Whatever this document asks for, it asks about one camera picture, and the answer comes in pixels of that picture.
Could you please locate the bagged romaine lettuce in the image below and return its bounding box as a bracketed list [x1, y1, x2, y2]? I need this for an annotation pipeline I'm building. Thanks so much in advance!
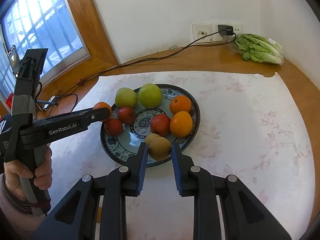
[234, 33, 285, 65]

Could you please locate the black charger cable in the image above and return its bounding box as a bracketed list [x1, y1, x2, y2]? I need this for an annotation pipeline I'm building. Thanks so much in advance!
[36, 31, 237, 113]

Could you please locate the small white black device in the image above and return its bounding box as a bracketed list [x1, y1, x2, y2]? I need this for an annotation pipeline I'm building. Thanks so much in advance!
[44, 95, 59, 110]

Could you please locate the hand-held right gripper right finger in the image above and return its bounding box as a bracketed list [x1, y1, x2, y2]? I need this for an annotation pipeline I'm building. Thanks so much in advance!
[171, 142, 292, 240]

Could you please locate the red apple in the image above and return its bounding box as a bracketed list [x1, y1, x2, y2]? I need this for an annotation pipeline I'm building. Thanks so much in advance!
[118, 106, 137, 125]
[150, 114, 172, 137]

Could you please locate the white power wall socket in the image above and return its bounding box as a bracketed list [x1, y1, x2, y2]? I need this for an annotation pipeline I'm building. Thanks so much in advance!
[212, 23, 243, 42]

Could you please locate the person's dark striped clothing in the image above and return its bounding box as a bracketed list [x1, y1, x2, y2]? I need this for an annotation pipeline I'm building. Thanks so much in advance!
[0, 115, 12, 163]

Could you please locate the white floral tablecloth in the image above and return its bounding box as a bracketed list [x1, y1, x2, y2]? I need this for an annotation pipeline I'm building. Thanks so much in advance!
[50, 70, 314, 240]

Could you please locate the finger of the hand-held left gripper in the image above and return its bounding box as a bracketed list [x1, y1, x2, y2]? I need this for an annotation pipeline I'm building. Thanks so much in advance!
[80, 107, 112, 128]

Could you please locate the person's left forearm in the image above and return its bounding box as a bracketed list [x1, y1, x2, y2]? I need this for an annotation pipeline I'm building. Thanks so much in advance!
[0, 174, 47, 240]

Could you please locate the white coaxial wall socket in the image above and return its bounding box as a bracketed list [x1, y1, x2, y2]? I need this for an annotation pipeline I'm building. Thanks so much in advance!
[192, 24, 213, 43]

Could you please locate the blue patterned ceramic plate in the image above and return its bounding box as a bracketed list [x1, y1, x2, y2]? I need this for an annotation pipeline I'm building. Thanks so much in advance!
[100, 84, 201, 168]

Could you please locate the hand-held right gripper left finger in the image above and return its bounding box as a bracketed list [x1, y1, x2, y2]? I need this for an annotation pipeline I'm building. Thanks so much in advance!
[31, 142, 149, 240]

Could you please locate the green apple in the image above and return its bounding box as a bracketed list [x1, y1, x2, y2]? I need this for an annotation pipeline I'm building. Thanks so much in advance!
[115, 87, 138, 109]
[138, 83, 163, 108]

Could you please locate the brown pear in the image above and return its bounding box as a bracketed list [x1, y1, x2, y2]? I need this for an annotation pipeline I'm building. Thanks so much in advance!
[144, 133, 162, 147]
[148, 137, 172, 161]

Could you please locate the wooden window frame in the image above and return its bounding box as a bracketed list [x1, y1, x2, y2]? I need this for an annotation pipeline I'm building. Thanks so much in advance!
[62, 0, 118, 67]

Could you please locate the orange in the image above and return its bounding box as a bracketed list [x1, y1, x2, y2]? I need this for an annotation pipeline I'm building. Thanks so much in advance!
[93, 101, 112, 122]
[169, 95, 192, 115]
[169, 111, 193, 138]

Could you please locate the barred glass window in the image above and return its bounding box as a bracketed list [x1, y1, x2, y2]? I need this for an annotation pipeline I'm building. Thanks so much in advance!
[0, 0, 89, 100]

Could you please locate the person's left hand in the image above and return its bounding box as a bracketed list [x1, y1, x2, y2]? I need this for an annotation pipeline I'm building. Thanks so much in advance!
[4, 146, 53, 202]

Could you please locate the red tomato bottom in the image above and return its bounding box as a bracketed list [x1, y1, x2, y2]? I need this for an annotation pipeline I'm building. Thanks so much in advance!
[104, 118, 124, 137]

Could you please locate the black plug-in charger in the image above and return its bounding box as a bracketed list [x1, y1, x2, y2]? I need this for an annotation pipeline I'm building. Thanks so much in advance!
[217, 24, 235, 37]

